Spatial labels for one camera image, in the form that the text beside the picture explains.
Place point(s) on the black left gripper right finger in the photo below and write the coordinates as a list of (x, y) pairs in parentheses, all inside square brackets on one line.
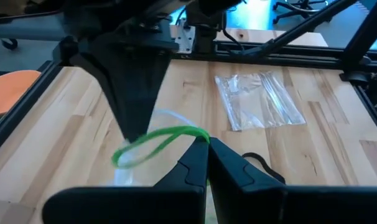
[(285, 205)]

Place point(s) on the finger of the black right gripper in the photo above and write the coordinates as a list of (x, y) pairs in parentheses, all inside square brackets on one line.
[(129, 87)]

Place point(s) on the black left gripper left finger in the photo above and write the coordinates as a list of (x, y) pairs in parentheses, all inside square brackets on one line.
[(129, 205)]

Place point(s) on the clear plastic zip bag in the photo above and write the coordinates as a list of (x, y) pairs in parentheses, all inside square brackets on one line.
[(123, 177)]

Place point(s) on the green rubber band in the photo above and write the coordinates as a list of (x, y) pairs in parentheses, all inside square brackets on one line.
[(176, 128)]

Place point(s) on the wide black rubber band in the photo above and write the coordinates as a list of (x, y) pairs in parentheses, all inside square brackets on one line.
[(254, 155)]

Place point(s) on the stack of clear plastic bags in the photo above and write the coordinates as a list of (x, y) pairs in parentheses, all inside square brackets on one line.
[(257, 99)]

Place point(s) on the black caster wheel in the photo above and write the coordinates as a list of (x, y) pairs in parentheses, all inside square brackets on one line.
[(9, 43)]

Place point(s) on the orange bowl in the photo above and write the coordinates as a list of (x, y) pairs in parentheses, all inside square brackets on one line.
[(8, 90)]

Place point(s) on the black office chair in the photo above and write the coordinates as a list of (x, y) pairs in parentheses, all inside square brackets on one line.
[(300, 9)]

